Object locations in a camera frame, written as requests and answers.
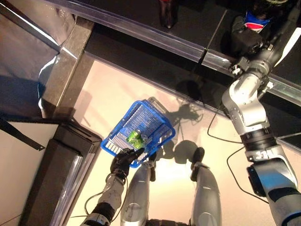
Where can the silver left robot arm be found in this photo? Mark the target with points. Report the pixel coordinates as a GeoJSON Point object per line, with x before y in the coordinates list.
{"type": "Point", "coordinates": [113, 193]}

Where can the black display cabinet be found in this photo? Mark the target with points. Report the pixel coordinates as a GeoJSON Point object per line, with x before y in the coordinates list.
{"type": "Point", "coordinates": [58, 176]}

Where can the silver robot leg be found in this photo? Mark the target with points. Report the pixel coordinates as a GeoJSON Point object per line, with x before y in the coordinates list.
{"type": "Point", "coordinates": [136, 193]}
{"type": "Point", "coordinates": [207, 188]}

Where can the black robot pelvis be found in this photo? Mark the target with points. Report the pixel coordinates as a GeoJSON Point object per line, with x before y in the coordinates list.
{"type": "Point", "coordinates": [164, 223]}

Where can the clear plastic price rail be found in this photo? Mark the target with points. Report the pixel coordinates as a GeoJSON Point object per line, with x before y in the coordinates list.
{"type": "Point", "coordinates": [217, 61]}
{"type": "Point", "coordinates": [145, 33]}

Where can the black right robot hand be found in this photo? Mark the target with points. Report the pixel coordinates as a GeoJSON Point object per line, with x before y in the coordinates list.
{"type": "Point", "coordinates": [244, 42]}

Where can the silver left robot leg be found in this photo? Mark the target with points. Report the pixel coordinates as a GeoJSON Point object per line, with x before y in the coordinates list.
{"type": "Point", "coordinates": [136, 193]}

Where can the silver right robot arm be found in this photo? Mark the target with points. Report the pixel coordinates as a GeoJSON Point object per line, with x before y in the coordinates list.
{"type": "Point", "coordinates": [247, 106]}

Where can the black shelf unit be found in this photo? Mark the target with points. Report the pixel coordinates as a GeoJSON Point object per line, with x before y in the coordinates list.
{"type": "Point", "coordinates": [200, 28]}

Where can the green Mirinda can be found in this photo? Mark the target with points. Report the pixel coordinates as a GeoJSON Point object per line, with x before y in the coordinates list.
{"type": "Point", "coordinates": [135, 139]}

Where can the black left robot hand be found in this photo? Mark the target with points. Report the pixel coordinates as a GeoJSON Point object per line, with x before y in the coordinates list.
{"type": "Point", "coordinates": [122, 162]}

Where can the blue plastic shopping basket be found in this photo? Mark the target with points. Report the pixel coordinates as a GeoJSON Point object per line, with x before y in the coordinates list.
{"type": "Point", "coordinates": [118, 124]}

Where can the dark glossy side counter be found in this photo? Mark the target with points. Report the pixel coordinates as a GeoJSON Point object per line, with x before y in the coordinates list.
{"type": "Point", "coordinates": [65, 70]}

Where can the silver right robot leg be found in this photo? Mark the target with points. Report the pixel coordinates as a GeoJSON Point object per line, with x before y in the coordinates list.
{"type": "Point", "coordinates": [207, 188]}

